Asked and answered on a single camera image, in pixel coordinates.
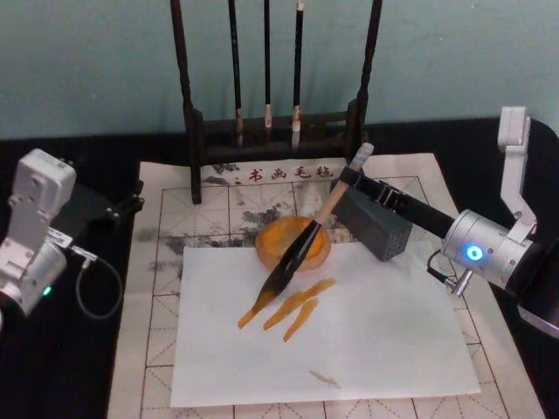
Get gripper dark cable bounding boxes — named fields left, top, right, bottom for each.
left=68, top=245, right=124, bottom=320
left=424, top=250, right=475, bottom=299

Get dark wooden brush rack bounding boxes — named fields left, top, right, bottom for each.
left=169, top=0, right=384, bottom=206

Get black table cloth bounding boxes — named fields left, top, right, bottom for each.
left=0, top=116, right=559, bottom=419

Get large brush with tan handle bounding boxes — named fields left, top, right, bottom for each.
left=237, top=142, right=375, bottom=329

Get hanging black calligraphy brush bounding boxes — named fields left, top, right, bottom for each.
left=261, top=0, right=275, bottom=144
left=225, top=0, right=246, bottom=148

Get right gripper dark cable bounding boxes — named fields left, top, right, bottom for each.
left=424, top=250, right=475, bottom=299

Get hanging brush with white tip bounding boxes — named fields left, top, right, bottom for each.
left=290, top=0, right=306, bottom=153

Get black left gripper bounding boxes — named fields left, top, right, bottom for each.
left=55, top=179, right=146, bottom=230

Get orange ink dish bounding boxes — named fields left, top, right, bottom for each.
left=254, top=216, right=332, bottom=275

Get left gripper dark cable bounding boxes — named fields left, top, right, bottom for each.
left=68, top=245, right=124, bottom=320

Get dark grey paperweight block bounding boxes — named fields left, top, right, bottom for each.
left=330, top=190, right=413, bottom=263

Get white paper sheet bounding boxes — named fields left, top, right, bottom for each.
left=169, top=241, right=482, bottom=409

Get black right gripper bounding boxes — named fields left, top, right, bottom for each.
left=338, top=166, right=456, bottom=241

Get white felt mat red grid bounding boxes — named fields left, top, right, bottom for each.
left=107, top=150, right=548, bottom=419

